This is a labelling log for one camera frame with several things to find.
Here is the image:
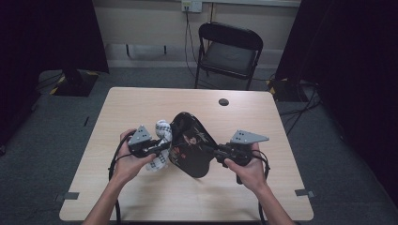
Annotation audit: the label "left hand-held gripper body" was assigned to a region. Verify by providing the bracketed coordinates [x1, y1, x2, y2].
[127, 124, 164, 159]

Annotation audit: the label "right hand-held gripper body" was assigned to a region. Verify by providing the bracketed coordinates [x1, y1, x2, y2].
[215, 128, 270, 169]

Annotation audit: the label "white checked cloth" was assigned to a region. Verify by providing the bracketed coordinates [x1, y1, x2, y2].
[145, 119, 174, 173]

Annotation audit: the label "black floral pouch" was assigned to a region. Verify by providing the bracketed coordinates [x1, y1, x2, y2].
[168, 111, 220, 179]

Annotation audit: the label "person's left hand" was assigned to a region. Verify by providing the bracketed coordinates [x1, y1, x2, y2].
[112, 127, 158, 186]

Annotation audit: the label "person's right hand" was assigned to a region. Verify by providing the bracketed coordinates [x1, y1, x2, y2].
[223, 142, 270, 195]

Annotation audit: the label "black stand base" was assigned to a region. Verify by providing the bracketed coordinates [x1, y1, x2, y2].
[49, 68, 100, 98]
[267, 78, 310, 103]

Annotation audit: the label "grey floor tape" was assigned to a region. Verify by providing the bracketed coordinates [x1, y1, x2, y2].
[294, 187, 316, 200]
[54, 191, 81, 203]

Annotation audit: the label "black folding chair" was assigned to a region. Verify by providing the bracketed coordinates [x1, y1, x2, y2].
[193, 21, 265, 92]

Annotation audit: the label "black curtain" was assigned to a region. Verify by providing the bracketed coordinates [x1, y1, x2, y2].
[274, 0, 398, 200]
[0, 0, 110, 148]

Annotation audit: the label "right hand-held gripper cable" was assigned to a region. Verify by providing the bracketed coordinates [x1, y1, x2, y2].
[250, 149, 272, 225]

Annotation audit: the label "hand-held gripper cable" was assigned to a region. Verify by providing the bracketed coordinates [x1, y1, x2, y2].
[107, 139, 124, 225]
[250, 149, 272, 225]

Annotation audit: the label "left hand-held gripper cable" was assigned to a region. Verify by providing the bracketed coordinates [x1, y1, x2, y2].
[107, 139, 124, 225]

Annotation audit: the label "black floor cables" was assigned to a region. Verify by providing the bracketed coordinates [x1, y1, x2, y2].
[277, 82, 324, 136]

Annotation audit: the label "black wall socket cable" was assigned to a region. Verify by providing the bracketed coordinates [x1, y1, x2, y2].
[183, 5, 222, 91]

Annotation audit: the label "white wall socket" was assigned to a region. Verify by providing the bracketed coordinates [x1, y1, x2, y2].
[180, 0, 204, 14]

